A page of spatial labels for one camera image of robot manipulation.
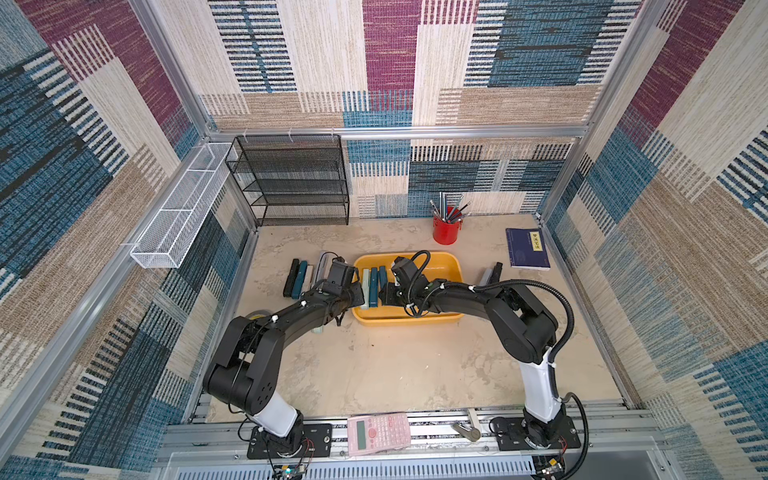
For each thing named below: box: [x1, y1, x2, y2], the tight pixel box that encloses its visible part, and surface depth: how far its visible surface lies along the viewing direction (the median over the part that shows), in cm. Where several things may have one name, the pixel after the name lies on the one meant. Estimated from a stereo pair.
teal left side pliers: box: [292, 260, 308, 300], surface depth 104 cm
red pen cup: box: [433, 216, 463, 245], surface depth 114 cm
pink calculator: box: [347, 413, 411, 456], surface depth 75 cm
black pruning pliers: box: [489, 262, 503, 284], surface depth 104 cm
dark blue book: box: [506, 228, 551, 271], surface depth 112 cm
